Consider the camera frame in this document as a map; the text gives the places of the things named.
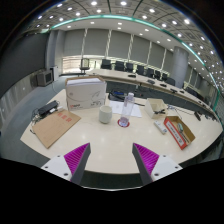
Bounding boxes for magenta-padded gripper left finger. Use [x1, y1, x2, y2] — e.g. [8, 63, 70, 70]
[40, 142, 92, 186]

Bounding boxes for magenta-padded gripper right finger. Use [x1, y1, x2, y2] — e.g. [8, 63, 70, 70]
[131, 142, 184, 186]

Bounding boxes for clear plastic water bottle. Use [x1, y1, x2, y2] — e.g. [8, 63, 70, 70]
[118, 92, 136, 128]

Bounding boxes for white remote control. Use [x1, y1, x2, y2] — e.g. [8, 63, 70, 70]
[153, 119, 168, 135]

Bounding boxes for red-edged open cardboard box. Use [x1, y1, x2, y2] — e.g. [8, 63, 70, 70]
[163, 115, 197, 151]

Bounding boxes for flat round red coaster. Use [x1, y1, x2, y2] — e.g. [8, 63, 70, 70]
[117, 118, 131, 129]

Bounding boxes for beige open organizer box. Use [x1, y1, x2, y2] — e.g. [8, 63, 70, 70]
[144, 97, 169, 120]

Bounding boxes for white ceramic mug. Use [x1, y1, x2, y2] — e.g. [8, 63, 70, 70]
[98, 105, 114, 125]

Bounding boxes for black power strip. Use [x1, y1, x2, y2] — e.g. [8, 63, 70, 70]
[37, 100, 60, 118]

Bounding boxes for white paper sheet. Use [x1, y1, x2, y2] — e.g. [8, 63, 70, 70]
[109, 100, 143, 118]

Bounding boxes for white copy paper box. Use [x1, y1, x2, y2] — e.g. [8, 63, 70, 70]
[65, 75, 108, 112]

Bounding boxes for black desk telephone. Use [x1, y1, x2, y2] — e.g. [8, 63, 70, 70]
[108, 91, 126, 102]

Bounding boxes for long curved conference desk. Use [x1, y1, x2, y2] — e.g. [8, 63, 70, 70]
[85, 68, 218, 114]

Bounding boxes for grey box monitor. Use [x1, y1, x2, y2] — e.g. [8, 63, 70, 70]
[35, 69, 55, 88]

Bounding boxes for row of black office chairs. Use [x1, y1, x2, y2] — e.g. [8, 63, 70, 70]
[100, 58, 201, 96]

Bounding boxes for round ceiling lights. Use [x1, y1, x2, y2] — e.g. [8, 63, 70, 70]
[36, 0, 224, 81]

